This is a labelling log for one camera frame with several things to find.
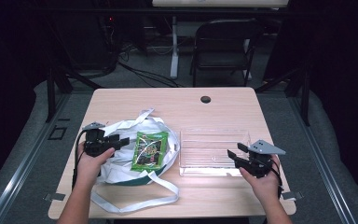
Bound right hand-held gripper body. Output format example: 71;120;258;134
239;139;287;179

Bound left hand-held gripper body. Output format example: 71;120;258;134
82;121;116;158

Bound clear plastic tray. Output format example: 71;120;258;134
178;128;252;177

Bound white tote bag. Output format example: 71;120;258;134
90;107;181;215

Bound green snack packet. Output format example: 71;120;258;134
131;131;170;173

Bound person's left hand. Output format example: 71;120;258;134
76;142;116;188

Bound person's right hand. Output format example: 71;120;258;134
239;155;282;203

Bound black metal stand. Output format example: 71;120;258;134
255;60;311;127
45;63;104;124

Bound white desk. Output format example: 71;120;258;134
151;0;290;79

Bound black folding chair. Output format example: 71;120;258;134
189;18;264;88

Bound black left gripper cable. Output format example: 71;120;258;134
72;130;88;190

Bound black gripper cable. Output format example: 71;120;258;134
72;130;88;190
271;160;284;199

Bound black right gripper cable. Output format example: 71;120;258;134
271;160;284;199

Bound grey table bracket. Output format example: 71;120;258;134
282;190;304;201
43;192;66;202

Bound aluminium floor rail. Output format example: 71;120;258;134
0;92;73;224
287;96;358;224

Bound black floor cables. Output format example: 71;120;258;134
117;43;185;89

